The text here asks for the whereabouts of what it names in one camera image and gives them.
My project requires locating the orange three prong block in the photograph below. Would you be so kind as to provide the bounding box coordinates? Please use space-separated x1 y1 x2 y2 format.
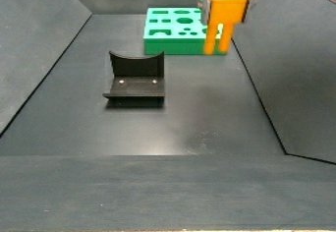
204 0 248 54

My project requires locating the green shape sorting board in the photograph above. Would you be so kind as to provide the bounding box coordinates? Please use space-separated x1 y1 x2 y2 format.
143 8 208 55

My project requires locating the black curved bracket stand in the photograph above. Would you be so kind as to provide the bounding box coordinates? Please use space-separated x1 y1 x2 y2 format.
103 51 165 108

